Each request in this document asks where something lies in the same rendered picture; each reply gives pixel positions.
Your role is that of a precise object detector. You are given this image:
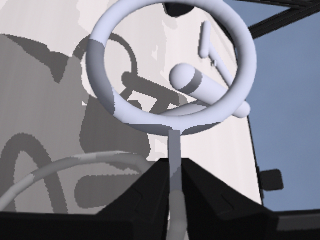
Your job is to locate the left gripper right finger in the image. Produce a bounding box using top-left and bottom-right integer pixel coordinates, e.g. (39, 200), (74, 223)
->
(181, 158), (320, 240)

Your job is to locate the black mallet with wooden handle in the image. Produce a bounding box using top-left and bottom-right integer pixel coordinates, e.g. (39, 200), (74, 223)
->
(164, 3), (194, 17)

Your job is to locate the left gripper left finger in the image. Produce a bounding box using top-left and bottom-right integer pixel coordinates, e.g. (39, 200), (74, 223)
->
(0, 158), (170, 240)

